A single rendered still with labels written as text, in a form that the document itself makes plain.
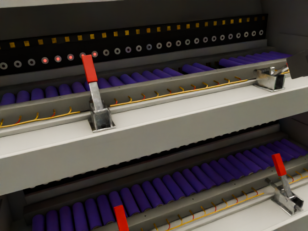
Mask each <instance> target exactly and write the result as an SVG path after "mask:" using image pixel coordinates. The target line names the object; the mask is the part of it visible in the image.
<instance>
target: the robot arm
mask: <svg viewBox="0 0 308 231"><path fill-rule="evenodd" d="M286 61H287V65H288V68H289V72H290V75H291V79H296V78H299V77H306V76H308V49H307V50H304V51H302V52H300V53H297V54H295V55H293V56H290V57H288V58H286Z"/></svg>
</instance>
